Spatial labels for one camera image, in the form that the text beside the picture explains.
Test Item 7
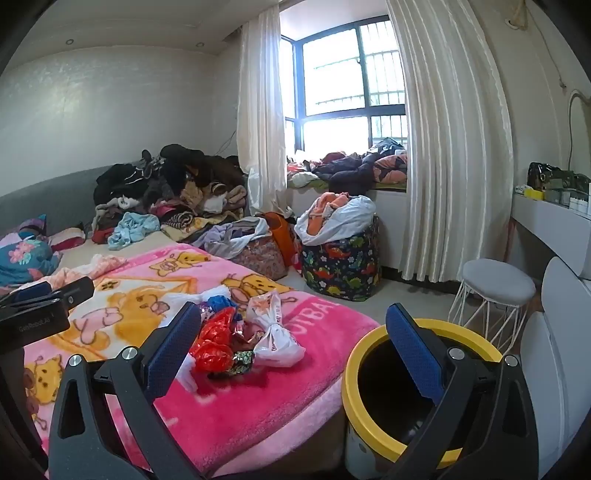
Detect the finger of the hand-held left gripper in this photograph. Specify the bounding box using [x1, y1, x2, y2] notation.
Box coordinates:
[0, 276, 95, 311]

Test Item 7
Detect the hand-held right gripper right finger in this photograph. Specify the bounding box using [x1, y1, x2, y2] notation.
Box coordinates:
[385, 303, 541, 480]

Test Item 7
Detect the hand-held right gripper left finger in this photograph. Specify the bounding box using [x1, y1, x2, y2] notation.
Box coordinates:
[47, 301, 208, 480]

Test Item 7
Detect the red plastic bag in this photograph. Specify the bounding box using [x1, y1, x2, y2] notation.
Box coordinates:
[190, 307, 241, 376]

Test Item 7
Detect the yellow-rimmed trash bin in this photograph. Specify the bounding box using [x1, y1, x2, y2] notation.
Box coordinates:
[341, 318, 504, 480]

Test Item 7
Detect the clear plastic bag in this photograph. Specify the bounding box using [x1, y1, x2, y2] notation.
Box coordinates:
[163, 285, 230, 324]

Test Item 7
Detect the blue wrapper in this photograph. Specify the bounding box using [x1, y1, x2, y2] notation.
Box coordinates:
[207, 295, 241, 324]

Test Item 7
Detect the white plastic bag orange print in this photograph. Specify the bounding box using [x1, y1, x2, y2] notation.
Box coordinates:
[244, 290, 306, 368]

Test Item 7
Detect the pale pink cloth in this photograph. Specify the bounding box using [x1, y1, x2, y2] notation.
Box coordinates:
[46, 254, 127, 289]

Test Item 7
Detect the red striped pillow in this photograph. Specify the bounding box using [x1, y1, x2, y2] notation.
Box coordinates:
[48, 227, 88, 252]

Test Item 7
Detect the blue floral quilt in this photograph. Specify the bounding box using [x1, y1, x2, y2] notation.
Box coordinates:
[0, 215, 63, 287]

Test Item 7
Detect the light blue garment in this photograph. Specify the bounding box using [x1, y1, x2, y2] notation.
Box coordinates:
[107, 212, 161, 251]

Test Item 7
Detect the grey headboard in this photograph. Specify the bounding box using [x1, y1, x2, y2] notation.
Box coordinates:
[0, 165, 116, 236]

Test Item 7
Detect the white round stool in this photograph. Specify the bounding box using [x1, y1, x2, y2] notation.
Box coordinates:
[447, 258, 536, 356]

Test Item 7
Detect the dinosaur print storage bag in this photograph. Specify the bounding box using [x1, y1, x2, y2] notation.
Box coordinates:
[299, 217, 382, 303]

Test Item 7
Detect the pink cartoon printed blanket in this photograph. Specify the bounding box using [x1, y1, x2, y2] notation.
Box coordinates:
[21, 244, 382, 476]

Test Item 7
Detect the floral fabric bag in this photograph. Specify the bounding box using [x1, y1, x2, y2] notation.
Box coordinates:
[231, 231, 289, 281]

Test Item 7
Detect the grey white clothes heap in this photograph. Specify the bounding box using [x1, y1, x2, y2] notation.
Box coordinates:
[191, 219, 271, 259]

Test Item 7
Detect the white bag of orange clothes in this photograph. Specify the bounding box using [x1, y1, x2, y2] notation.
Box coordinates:
[294, 193, 377, 246]

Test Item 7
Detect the white chair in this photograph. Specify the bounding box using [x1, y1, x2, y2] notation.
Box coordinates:
[519, 256, 591, 480]

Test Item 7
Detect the dark clothes pile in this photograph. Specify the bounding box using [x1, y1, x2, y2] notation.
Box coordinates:
[91, 144, 250, 245]

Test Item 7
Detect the white dressing table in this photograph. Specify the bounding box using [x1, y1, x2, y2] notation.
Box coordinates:
[510, 191, 591, 278]

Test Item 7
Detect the wide white curtain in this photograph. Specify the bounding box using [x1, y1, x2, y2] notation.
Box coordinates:
[385, 0, 514, 282]

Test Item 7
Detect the windowsill clothes pile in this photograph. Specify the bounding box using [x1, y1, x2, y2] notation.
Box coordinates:
[286, 138, 409, 190]

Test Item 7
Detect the dark handbag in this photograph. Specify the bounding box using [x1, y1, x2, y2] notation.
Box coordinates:
[527, 161, 575, 192]

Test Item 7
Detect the black framed window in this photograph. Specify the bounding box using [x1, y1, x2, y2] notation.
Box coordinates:
[279, 14, 409, 155]

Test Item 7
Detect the narrow white curtain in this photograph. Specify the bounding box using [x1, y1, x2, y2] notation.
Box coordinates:
[237, 8, 288, 217]

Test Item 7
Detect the oval mirror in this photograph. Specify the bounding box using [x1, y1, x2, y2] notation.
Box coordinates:
[567, 90, 591, 176]

